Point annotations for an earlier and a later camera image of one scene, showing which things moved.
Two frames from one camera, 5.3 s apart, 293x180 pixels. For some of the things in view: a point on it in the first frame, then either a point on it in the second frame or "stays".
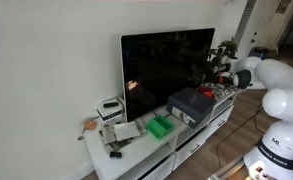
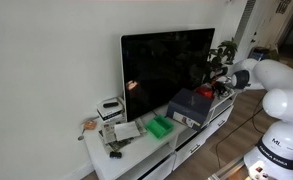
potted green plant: x=221 y=56 stays
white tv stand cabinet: x=149 y=148 stays
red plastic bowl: x=207 y=91 stays
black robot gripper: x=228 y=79 → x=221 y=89
